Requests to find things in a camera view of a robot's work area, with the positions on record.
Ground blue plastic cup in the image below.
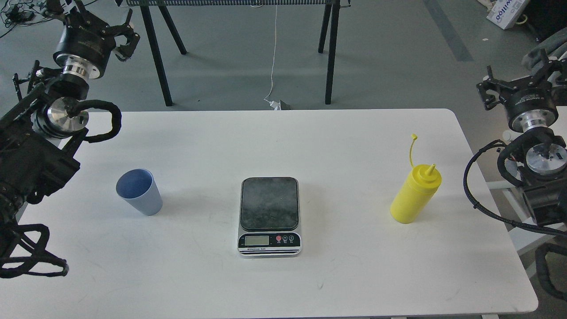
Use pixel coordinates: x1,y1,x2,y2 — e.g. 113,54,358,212
115,169,163,216

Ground yellow squeeze bottle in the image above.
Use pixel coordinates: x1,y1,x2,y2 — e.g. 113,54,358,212
389,133,442,224

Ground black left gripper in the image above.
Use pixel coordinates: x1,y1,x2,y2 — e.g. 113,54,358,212
38,0,140,79

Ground white cardboard box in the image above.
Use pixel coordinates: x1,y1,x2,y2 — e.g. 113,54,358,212
486,0,530,30

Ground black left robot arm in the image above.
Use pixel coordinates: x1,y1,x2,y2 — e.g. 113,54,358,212
0,0,140,279

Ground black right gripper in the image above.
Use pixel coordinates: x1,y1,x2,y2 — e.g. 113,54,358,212
477,49,567,132

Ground digital kitchen scale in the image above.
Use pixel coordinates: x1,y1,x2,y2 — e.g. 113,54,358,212
237,176,303,258

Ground black cable bundle on floor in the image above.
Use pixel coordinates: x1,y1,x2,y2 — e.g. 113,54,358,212
0,4,37,39

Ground black trestle table frame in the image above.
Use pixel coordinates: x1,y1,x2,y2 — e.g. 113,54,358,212
116,0,351,107

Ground white hanging cable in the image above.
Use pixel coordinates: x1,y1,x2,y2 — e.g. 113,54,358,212
264,4,281,110

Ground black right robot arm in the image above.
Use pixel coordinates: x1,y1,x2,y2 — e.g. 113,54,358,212
462,49,567,237

